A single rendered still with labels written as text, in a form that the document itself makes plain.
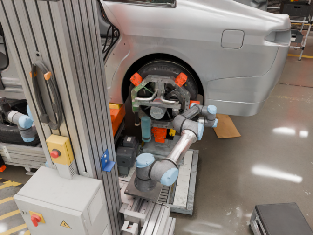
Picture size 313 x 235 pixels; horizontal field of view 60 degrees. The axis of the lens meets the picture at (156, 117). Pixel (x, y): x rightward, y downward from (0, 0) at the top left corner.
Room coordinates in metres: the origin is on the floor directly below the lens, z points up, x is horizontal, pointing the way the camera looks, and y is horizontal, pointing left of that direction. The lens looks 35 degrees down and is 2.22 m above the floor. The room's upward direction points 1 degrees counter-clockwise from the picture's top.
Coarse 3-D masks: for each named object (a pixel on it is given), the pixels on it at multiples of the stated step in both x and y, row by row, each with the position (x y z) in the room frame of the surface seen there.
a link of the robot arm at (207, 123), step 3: (204, 117) 1.87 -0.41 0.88; (204, 120) 1.83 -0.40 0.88; (207, 120) 1.82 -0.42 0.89; (213, 120) 1.81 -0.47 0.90; (216, 120) 1.82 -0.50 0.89; (204, 123) 1.82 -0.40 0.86; (207, 123) 1.81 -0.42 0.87; (210, 123) 1.81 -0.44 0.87; (213, 123) 1.81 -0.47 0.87; (216, 123) 1.81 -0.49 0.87; (207, 126) 1.82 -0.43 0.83; (210, 126) 1.81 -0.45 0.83; (213, 126) 1.80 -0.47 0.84; (216, 126) 1.80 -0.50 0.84
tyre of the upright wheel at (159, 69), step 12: (156, 60) 2.41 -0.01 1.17; (168, 60) 2.39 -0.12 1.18; (144, 72) 2.24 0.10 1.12; (156, 72) 2.22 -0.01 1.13; (168, 72) 2.20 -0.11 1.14; (180, 72) 2.21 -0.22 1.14; (132, 84) 2.27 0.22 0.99; (192, 84) 2.20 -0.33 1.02; (192, 96) 2.16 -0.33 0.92; (156, 120) 2.23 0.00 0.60
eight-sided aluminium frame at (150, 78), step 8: (144, 80) 2.16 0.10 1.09; (152, 80) 2.15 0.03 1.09; (160, 80) 2.13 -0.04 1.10; (168, 80) 2.12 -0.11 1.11; (136, 88) 2.17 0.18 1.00; (176, 88) 2.10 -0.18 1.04; (184, 88) 2.14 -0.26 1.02; (136, 96) 2.22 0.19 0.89; (184, 96) 2.08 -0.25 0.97; (152, 120) 2.20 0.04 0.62; (168, 128) 2.11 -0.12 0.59
